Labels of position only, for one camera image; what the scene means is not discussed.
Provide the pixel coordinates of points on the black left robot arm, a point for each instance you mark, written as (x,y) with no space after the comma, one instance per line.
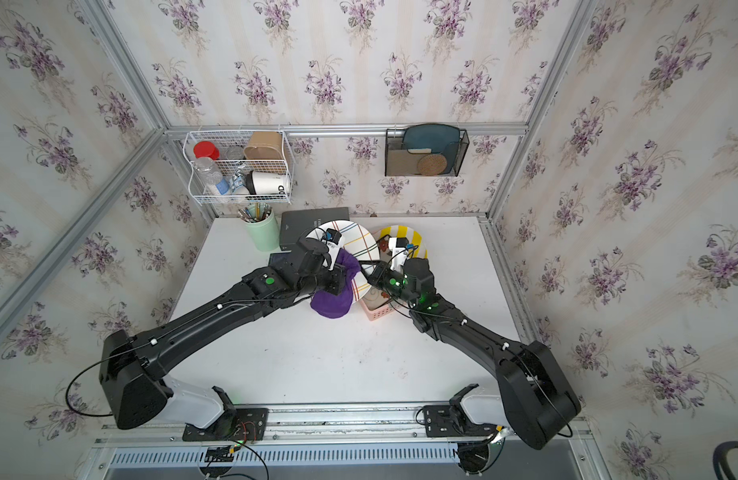
(134,372)

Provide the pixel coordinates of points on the yellow striped round plate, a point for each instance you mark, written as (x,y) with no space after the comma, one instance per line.
(383,235)

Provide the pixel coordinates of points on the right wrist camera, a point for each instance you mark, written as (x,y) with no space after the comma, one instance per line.
(400,244)

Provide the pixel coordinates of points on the green pen cup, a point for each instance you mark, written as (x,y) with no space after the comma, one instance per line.
(262,226)

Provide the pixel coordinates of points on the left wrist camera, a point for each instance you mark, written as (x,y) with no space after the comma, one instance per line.
(331,236)

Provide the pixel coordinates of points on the clear plastic bottle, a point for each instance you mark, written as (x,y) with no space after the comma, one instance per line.
(212,176)

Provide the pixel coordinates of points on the purple cloth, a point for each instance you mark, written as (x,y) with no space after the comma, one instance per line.
(336,301)

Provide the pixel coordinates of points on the brown paper box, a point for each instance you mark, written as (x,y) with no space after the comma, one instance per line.
(265,145)

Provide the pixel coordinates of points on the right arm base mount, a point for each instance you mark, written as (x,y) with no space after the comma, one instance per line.
(459,423)

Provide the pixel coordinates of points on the small navy notebook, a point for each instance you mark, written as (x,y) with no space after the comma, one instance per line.
(279,259)

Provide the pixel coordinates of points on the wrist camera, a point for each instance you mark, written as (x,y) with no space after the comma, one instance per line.
(331,236)
(400,244)

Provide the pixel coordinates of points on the white cylindrical can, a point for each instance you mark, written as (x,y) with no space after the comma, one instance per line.
(260,183)

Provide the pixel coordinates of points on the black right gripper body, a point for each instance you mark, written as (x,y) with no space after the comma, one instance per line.
(391,282)

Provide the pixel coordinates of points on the round plaid plate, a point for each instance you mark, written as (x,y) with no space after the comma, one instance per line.
(357,241)

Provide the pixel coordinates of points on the round cork coaster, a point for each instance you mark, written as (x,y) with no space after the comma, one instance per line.
(432,165)

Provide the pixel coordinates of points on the pink plastic basket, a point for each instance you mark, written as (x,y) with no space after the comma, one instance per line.
(377,304)

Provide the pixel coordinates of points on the white wire basket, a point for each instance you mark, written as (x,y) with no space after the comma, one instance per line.
(235,166)

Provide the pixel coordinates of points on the teal plate in holder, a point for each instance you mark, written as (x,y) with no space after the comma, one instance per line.
(438,138)

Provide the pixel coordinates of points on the dark grey book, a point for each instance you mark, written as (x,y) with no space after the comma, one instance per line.
(296,223)

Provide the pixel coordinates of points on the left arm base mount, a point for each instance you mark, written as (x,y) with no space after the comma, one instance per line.
(236,424)

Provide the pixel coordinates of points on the black mesh wall holder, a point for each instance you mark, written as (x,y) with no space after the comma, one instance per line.
(400,162)

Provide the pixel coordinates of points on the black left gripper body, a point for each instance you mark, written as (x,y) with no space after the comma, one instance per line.
(332,283)

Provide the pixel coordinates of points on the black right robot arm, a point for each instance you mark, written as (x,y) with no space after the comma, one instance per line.
(534,397)

